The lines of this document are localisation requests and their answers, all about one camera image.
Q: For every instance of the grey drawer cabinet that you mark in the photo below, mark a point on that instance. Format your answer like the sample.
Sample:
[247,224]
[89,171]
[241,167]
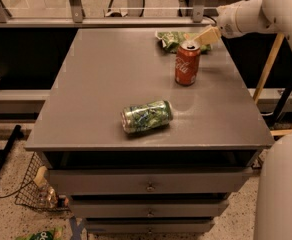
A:
[215,121]

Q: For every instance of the red Coca-Cola can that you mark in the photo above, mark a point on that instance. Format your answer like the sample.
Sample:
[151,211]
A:
[187,62]

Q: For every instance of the green bag on floor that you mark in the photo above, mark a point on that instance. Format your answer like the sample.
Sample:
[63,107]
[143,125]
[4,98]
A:
[53,234]

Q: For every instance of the grey drawer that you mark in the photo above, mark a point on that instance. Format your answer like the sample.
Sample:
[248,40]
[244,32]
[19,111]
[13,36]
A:
[134,182]
[147,226]
[148,208]

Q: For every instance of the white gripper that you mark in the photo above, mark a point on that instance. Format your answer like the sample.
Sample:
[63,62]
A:
[228,21]

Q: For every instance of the top grey drawer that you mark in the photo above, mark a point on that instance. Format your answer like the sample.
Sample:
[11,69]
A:
[134,182]

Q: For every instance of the bottom grey drawer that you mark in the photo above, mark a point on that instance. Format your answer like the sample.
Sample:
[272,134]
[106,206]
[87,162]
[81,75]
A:
[147,226]

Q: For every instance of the crushed green soda can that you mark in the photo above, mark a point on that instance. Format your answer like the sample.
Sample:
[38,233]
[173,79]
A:
[145,117]

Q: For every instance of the wire mesh basket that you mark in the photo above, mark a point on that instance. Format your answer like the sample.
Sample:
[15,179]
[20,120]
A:
[36,193]

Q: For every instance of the green jalapeno chip bag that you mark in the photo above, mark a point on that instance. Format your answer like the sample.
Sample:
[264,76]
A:
[172,40]

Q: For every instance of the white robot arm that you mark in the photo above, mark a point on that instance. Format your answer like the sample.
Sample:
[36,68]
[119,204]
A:
[250,16]

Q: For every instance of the metal railing with brackets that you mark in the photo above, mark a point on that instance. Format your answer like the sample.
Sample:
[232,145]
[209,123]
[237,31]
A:
[104,13]

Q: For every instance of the middle grey drawer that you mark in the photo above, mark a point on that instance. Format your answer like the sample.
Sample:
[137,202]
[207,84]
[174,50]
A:
[148,208]

